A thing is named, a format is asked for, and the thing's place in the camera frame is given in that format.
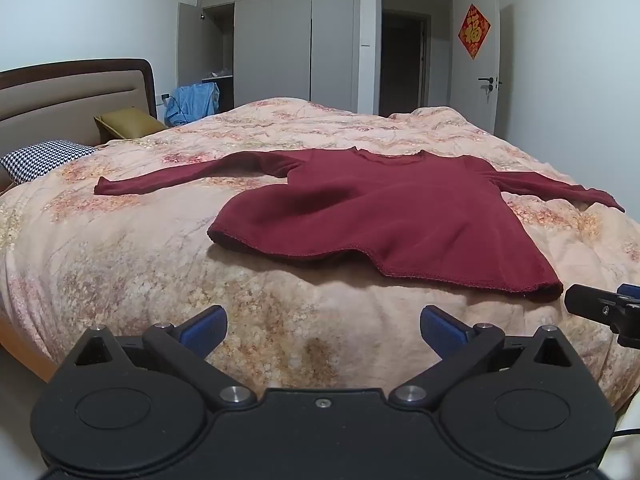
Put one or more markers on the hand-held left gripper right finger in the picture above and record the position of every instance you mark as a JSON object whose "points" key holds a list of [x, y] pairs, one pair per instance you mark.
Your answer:
{"points": [[441, 331]]}

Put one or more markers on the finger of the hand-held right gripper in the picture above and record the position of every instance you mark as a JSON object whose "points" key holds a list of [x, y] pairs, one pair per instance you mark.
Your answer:
{"points": [[590, 301]]}

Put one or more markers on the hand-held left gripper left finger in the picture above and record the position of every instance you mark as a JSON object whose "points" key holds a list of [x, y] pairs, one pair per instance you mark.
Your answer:
{"points": [[206, 331]]}

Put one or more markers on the dark red sweater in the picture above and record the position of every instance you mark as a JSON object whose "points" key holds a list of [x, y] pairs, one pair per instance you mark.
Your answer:
{"points": [[380, 210]]}

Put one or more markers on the floral pink blanket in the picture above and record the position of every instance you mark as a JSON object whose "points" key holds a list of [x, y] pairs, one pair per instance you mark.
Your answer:
{"points": [[150, 260]]}

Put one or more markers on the orange bed sheet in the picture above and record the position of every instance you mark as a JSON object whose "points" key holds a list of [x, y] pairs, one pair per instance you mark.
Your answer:
{"points": [[22, 352]]}

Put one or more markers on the olive green pillow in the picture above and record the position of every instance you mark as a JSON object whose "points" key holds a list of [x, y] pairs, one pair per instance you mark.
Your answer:
{"points": [[132, 124]]}

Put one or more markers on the blue garment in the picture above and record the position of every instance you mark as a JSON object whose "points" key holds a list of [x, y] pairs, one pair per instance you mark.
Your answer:
{"points": [[192, 102]]}

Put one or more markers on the white room door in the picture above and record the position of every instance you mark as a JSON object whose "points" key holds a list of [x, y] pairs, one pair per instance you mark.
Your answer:
{"points": [[475, 100]]}

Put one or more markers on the houndstooth pillow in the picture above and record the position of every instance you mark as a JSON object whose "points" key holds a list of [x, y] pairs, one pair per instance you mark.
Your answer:
{"points": [[42, 157]]}

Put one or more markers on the beige padded bed headboard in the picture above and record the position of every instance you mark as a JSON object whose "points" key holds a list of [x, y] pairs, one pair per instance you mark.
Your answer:
{"points": [[65, 95]]}

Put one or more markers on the red diamond door decoration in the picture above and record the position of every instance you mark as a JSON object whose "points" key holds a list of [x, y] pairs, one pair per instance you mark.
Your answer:
{"points": [[474, 31]]}

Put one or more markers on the grey wardrobe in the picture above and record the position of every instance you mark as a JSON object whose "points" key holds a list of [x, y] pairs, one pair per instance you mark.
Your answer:
{"points": [[280, 35]]}

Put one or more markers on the white wall socket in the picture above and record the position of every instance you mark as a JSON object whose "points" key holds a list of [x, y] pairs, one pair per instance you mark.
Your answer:
{"points": [[163, 98]]}

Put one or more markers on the grey door frame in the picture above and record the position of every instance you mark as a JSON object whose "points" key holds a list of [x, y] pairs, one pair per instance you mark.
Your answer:
{"points": [[378, 45]]}

